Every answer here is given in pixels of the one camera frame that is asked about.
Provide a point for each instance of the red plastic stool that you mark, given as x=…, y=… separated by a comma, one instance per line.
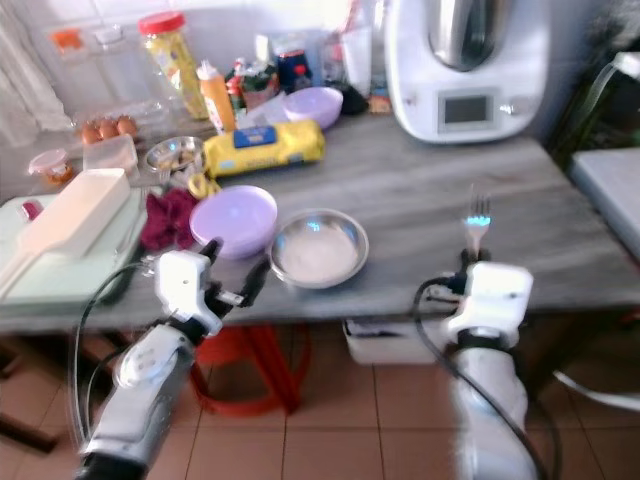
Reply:
x=265, y=365

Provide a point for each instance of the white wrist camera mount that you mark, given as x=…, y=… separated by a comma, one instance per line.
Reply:
x=182, y=285
x=495, y=295

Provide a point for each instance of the clear plastic lidded box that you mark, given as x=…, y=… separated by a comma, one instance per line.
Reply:
x=110, y=155

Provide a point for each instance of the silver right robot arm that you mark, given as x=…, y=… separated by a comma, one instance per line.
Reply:
x=490, y=410

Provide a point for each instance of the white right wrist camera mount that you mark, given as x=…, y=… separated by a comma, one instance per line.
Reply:
x=495, y=295

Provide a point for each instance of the white bottle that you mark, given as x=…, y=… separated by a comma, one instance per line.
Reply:
x=356, y=60

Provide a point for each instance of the black rounded object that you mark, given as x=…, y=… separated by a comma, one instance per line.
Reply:
x=353, y=100

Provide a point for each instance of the white plastic storage box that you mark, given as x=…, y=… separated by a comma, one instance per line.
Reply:
x=395, y=342

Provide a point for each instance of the small steel bowl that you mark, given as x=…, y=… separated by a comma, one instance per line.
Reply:
x=173, y=155

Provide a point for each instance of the small red object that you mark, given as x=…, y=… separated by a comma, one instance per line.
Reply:
x=31, y=210

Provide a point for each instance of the brown egg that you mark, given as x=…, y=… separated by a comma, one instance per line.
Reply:
x=127, y=126
x=109, y=129
x=91, y=133

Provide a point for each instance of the pale green cutting board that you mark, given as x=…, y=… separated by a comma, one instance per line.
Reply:
x=100, y=270

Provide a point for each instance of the clear plastic egg carton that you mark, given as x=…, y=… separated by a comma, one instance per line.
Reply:
x=150, y=118

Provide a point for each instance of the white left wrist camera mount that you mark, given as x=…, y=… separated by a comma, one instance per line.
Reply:
x=182, y=285

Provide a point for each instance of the small round pink-lidded tub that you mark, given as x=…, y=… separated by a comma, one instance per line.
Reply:
x=50, y=166

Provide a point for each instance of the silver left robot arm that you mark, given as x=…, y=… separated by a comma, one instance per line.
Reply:
x=135, y=390

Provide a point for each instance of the white printed paper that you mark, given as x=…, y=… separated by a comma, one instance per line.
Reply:
x=263, y=115

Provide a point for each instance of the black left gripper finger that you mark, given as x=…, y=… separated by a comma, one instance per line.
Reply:
x=211, y=247
x=253, y=275

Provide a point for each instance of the green and red snack bag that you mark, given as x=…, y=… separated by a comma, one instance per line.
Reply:
x=255, y=85

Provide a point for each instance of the grey cushioned chair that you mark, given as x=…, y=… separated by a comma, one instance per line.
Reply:
x=610, y=190

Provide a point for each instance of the large purple plastic bowl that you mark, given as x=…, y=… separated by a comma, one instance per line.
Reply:
x=233, y=220

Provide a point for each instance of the maroon cloth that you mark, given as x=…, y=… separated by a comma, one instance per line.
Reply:
x=168, y=220

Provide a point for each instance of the orange sauce squeeze bottle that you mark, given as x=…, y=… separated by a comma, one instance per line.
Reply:
x=218, y=103

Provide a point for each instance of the small purple plastic bowl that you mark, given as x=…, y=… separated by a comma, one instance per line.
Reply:
x=313, y=106

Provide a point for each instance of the round steel plate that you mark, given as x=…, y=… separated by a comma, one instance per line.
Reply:
x=318, y=255

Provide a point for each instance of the silver metal fork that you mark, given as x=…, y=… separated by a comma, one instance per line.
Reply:
x=477, y=230

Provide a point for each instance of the yellow kitchen towel package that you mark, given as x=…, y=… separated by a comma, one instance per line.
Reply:
x=290, y=150

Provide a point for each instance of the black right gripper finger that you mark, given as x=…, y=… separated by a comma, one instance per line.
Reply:
x=465, y=260
x=479, y=260

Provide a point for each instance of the white kitchen cooking machine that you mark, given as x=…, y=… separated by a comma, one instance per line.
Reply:
x=415, y=80

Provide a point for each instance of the small brown jar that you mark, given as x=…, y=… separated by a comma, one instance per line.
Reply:
x=380, y=100

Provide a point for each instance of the white hanging cloth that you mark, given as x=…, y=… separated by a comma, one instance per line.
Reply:
x=20, y=80

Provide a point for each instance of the yellow jar with red lid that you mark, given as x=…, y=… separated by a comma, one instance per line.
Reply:
x=175, y=70

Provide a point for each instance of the clear plastic container orange label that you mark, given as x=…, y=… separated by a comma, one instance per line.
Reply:
x=110, y=72

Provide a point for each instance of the dark blue jar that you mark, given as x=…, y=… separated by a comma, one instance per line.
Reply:
x=292, y=68

